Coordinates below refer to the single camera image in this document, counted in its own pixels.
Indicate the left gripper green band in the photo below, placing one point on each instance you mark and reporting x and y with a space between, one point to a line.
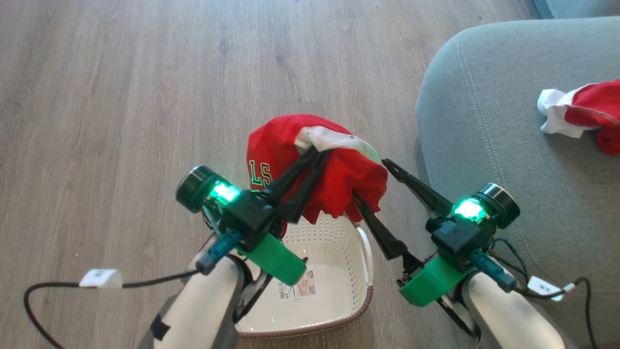
276 259

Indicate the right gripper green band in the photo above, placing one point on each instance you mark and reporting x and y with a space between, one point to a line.
431 283

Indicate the red jersey with green letters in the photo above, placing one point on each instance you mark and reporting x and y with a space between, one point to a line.
348 179

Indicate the red and white garment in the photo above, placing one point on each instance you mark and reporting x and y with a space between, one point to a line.
598 106

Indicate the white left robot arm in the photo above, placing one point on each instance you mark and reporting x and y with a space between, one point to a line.
203 310

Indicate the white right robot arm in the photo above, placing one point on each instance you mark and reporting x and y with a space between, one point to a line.
508 320

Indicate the grey fabric sofa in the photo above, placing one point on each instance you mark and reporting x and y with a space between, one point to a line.
508 145

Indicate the cream plastic laundry basket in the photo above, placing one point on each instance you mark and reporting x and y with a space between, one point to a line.
329 271

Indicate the paper sticker label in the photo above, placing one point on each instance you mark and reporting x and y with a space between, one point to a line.
296 286

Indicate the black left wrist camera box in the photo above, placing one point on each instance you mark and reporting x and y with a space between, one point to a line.
252 215

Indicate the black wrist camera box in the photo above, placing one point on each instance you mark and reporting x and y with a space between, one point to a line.
252 215
457 240

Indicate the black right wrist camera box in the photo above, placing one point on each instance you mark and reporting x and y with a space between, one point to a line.
457 240

